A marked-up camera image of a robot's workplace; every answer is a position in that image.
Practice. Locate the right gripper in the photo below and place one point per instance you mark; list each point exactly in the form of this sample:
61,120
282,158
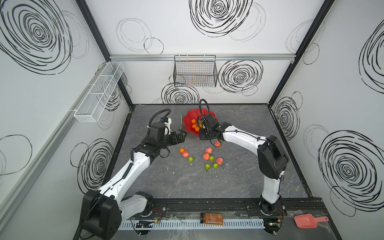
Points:
204,133

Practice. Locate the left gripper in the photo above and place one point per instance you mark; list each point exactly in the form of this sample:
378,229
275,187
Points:
177,137

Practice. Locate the red flower-shaped fruit bowl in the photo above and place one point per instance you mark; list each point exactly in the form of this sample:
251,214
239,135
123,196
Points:
192,114

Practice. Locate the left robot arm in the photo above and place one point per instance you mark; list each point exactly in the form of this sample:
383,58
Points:
104,210

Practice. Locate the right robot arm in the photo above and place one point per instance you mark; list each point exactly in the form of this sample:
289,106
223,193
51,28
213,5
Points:
272,158

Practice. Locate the pink plastic scoop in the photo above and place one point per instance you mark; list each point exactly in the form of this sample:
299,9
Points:
308,221

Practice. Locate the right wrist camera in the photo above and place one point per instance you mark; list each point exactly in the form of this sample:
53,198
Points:
210,122

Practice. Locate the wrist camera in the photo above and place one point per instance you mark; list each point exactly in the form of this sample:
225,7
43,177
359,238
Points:
210,122
160,129

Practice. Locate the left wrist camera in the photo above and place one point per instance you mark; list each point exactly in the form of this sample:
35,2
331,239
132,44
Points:
160,129

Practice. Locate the black wire basket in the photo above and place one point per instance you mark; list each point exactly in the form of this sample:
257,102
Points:
195,71

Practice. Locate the black mounting rail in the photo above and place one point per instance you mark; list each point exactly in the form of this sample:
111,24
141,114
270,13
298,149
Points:
249,206

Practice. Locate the white mesh wall shelf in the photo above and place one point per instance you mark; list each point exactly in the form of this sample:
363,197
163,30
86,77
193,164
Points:
97,97

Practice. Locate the white slotted cable duct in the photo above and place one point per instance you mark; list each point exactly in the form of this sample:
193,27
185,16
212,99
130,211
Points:
229,224

